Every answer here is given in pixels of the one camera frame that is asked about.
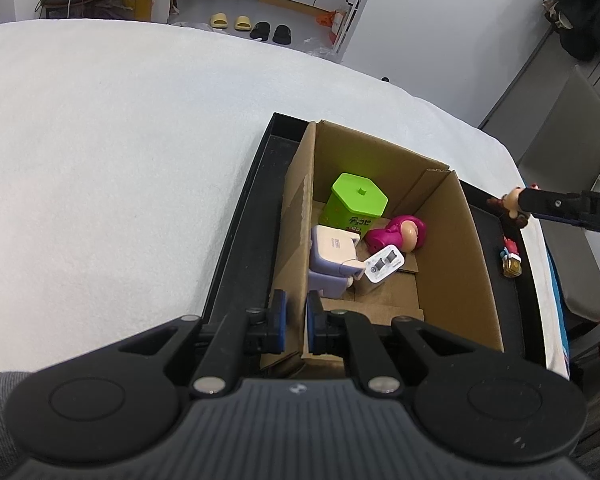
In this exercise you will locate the small red yellow figure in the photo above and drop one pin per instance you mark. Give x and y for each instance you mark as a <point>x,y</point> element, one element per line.
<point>511,260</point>

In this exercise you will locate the pink doll figure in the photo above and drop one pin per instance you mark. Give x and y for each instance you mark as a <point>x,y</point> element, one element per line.
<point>387,232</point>

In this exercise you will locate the white two-prong plug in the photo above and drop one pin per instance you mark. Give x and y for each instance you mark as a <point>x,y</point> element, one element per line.
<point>382,265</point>

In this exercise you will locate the green hexagonal lidded container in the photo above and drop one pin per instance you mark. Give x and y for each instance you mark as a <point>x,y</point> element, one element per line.
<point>355,200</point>

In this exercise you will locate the brown cardboard box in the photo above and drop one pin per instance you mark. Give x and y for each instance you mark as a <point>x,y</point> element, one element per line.
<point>450,270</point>

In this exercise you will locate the black tray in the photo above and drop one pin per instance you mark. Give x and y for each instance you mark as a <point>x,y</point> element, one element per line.
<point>245,240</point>

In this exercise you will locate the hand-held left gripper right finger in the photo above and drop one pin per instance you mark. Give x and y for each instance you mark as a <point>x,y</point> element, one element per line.
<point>314,327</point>

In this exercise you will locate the yellow slipper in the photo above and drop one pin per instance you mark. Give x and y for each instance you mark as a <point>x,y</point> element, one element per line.
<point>219,21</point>
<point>242,22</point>

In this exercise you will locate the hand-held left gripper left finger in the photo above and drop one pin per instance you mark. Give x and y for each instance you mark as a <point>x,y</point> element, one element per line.
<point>279,320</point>

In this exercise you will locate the red-haired doll figure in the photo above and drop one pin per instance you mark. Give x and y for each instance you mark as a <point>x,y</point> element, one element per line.
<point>509,205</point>

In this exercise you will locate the white tablecloth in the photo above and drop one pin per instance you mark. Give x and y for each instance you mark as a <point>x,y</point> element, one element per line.
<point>105,185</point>

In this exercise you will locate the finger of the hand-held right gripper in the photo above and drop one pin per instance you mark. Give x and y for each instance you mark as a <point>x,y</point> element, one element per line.
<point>555,205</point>

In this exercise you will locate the orange bag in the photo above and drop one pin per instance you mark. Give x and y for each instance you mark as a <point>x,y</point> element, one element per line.
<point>335,22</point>

